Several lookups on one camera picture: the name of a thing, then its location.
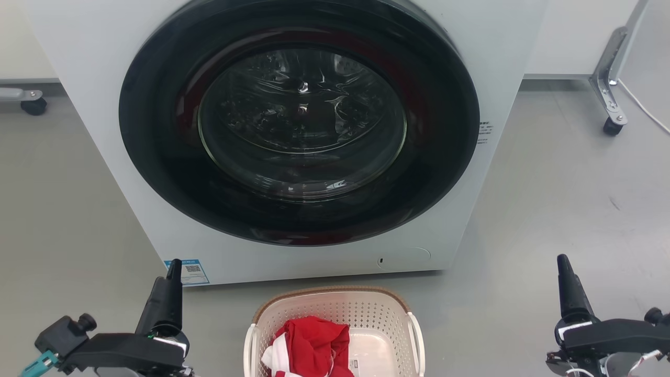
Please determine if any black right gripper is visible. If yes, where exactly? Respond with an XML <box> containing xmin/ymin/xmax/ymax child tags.
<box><xmin>545</xmin><ymin>254</ymin><xmax>670</xmax><ymax>376</ymax></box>

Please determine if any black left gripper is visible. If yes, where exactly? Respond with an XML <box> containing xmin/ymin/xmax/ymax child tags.
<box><xmin>35</xmin><ymin>258</ymin><xmax>190</xmax><ymax>375</ymax></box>

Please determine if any white perforated laundry basket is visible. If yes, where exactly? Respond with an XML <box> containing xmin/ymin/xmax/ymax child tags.
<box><xmin>243</xmin><ymin>286</ymin><xmax>426</xmax><ymax>377</ymax></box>

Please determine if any blue QR code sticker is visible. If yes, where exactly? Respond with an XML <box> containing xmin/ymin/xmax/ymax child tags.
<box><xmin>163</xmin><ymin>259</ymin><xmax>210</xmax><ymax>286</ymax></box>

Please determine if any white garment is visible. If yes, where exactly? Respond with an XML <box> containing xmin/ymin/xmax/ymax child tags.
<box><xmin>261</xmin><ymin>334</ymin><xmax>289</xmax><ymax>375</ymax></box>

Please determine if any teal connector piece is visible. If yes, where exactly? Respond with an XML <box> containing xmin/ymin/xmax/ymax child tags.
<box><xmin>20</xmin><ymin>350</ymin><xmax>59</xmax><ymax>377</ymax></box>

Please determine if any black round washer door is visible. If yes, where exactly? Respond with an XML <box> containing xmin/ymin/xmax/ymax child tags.
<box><xmin>119</xmin><ymin>0</ymin><xmax>481</xmax><ymax>247</ymax></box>

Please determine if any red garment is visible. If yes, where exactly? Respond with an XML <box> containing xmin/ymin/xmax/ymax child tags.
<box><xmin>272</xmin><ymin>315</ymin><xmax>354</xmax><ymax>377</ymax></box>

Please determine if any round white filter cover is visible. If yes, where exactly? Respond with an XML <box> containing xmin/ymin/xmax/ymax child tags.
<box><xmin>377</xmin><ymin>247</ymin><xmax>431</xmax><ymax>272</ymax></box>

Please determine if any white front-load washing machine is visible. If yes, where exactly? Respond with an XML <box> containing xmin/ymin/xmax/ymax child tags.
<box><xmin>26</xmin><ymin>0</ymin><xmax>548</xmax><ymax>286</ymax></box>

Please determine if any grey metal stand leg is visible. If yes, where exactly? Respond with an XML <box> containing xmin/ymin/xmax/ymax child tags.
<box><xmin>589</xmin><ymin>0</ymin><xmax>650</xmax><ymax>125</ymax></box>
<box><xmin>0</xmin><ymin>87</ymin><xmax>43</xmax><ymax>103</ymax></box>

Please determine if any white floor cable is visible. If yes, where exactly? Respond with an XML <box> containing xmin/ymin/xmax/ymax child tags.
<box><xmin>617</xmin><ymin>79</ymin><xmax>670</xmax><ymax>135</ymax></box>

